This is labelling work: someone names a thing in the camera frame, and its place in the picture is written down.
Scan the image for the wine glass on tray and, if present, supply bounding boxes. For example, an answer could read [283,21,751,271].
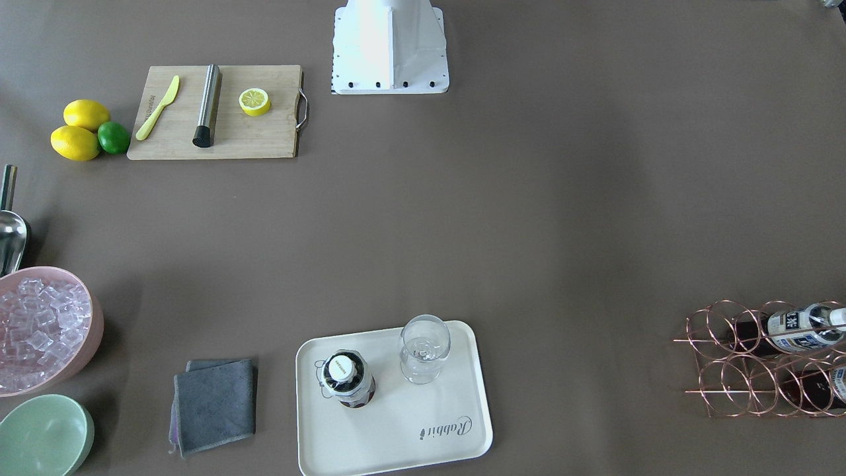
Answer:
[399,314,452,385]

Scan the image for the yellow plastic knife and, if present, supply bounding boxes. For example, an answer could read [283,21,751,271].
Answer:
[135,75,180,141]

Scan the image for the half lemon slice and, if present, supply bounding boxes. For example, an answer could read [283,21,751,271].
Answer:
[238,87,272,117]

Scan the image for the cream rabbit tray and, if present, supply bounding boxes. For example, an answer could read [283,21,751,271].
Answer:
[295,320,494,475]

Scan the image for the yellow lemon near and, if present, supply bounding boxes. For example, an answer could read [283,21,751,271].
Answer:
[50,126,102,161]

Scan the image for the bamboo cutting board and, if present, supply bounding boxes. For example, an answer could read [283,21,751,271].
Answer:
[127,64,308,161]

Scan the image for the yellow lemon far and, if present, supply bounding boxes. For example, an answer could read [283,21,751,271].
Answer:
[63,99,111,132]

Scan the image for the copper wire bottle basket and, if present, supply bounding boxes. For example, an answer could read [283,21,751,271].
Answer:
[679,300,844,418]

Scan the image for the yellow lemon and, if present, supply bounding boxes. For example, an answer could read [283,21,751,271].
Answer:
[63,99,111,132]
[50,126,102,161]

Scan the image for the green empty bowl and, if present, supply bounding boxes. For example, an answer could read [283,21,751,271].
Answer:
[1,394,95,475]

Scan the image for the pink bowl with ice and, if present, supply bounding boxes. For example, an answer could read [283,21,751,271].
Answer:
[1,267,104,397]

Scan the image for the grey folded cloth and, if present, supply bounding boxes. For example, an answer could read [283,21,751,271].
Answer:
[169,358,256,458]

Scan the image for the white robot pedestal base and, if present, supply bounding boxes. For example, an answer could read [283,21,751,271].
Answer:
[330,1,450,95]

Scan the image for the tea bottle moved to tray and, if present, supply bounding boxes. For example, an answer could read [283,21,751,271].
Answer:
[317,349,377,409]

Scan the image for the tea bottle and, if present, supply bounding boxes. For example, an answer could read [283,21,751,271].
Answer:
[727,302,845,358]
[781,366,845,412]

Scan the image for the tea bottle middle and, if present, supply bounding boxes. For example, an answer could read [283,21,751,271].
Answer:
[727,302,845,358]

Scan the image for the steel muddler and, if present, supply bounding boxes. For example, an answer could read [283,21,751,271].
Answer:
[192,64,221,148]

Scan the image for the steel ice scoop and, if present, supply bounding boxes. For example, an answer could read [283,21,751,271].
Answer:
[1,165,30,277]

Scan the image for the green lime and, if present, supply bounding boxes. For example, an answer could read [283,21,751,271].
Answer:
[96,121,131,155]

